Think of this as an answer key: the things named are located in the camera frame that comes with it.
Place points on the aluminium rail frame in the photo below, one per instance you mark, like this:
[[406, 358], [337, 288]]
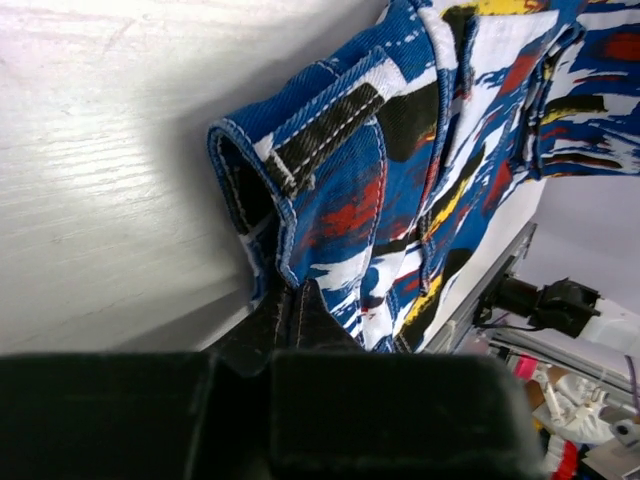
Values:
[[565, 323]]

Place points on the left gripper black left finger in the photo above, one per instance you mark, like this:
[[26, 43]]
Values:
[[147, 415]]

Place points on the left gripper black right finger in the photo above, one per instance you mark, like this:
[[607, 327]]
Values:
[[337, 412]]

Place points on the blue white red patterned trousers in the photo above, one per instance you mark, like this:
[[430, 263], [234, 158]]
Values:
[[362, 188]]

